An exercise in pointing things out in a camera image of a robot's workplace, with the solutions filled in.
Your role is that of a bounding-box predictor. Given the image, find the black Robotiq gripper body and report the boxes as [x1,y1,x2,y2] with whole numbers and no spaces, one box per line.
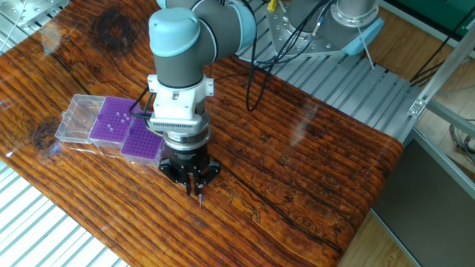
[164,143,212,176]

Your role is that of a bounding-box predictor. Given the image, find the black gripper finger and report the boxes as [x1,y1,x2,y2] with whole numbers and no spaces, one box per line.
[158,159,193,197]
[194,158,223,197]

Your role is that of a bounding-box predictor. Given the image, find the purple pipette tip box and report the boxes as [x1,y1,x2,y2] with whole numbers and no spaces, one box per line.
[119,111,167,168]
[54,93,143,150]

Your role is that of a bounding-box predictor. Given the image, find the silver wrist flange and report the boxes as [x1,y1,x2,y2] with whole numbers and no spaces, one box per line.
[162,128,212,152]

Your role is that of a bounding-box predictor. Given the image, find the wood grain table mat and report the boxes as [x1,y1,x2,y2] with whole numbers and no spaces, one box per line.
[0,0,404,267]

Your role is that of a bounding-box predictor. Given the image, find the white zip tie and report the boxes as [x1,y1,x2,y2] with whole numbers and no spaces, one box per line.
[356,24,376,70]

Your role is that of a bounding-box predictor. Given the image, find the perforated aluminium plate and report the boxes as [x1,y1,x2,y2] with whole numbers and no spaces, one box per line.
[0,0,71,29]

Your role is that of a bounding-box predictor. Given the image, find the dark grey panel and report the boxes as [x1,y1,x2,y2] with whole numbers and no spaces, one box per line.
[370,139,475,267]

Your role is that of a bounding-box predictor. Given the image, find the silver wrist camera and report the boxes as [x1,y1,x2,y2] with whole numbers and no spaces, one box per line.
[148,113,211,134]

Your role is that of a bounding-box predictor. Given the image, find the white printed camera mount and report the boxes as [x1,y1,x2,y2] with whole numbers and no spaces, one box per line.
[146,73,216,122]

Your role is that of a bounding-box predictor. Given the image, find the black camera cable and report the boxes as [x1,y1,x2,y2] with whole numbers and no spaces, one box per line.
[128,87,165,138]

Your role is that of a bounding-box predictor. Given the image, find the thick black cable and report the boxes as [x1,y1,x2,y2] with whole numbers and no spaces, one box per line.
[237,0,332,113]

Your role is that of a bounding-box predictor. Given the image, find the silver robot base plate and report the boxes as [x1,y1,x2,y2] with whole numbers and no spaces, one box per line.
[266,0,344,59]

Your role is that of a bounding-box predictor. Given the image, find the cable with silver plug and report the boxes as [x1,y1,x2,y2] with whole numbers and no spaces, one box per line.
[310,1,335,37]

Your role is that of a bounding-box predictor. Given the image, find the silver corner bracket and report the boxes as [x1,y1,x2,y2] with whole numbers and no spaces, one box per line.
[407,98,428,118]

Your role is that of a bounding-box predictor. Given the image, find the aluminium frame rail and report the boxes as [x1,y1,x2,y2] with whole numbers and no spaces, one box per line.
[404,125,475,203]

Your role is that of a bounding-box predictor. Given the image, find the aluminium frame beam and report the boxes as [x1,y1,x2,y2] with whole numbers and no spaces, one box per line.
[425,99,475,139]

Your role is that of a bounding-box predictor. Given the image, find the aluminium frame post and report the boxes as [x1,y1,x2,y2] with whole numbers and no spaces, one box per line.
[407,25,475,119]

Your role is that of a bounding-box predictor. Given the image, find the coiled grey cables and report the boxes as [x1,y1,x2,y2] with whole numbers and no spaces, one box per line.
[448,118,475,166]

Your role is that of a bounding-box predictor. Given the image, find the black floor cable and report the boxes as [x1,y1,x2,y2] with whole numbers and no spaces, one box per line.
[409,14,475,88]

